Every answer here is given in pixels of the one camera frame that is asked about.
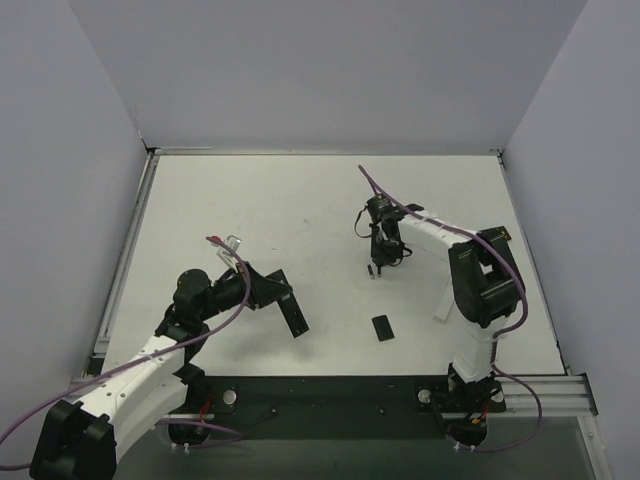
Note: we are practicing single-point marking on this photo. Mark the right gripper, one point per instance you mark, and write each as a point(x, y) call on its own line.
point(385, 252)

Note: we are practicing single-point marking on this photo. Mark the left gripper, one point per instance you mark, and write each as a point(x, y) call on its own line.
point(270, 288)

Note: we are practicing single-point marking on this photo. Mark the slim black remote control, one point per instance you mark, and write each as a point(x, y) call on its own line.
point(290, 308)

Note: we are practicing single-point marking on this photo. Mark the black battery cover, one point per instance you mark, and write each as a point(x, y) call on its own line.
point(382, 327)

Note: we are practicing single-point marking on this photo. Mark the white remote control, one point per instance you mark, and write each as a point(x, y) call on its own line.
point(445, 305)

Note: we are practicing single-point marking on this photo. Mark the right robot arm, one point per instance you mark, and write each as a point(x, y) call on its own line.
point(482, 274)

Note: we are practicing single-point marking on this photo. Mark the wide black remote control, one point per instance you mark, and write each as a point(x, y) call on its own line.
point(501, 230)

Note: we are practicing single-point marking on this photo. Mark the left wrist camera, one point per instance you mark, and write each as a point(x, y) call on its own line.
point(226, 249)

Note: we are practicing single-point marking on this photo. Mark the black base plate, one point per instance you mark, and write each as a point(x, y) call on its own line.
point(292, 425)

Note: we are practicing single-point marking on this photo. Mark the aluminium frame rail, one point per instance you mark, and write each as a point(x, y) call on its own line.
point(550, 400)

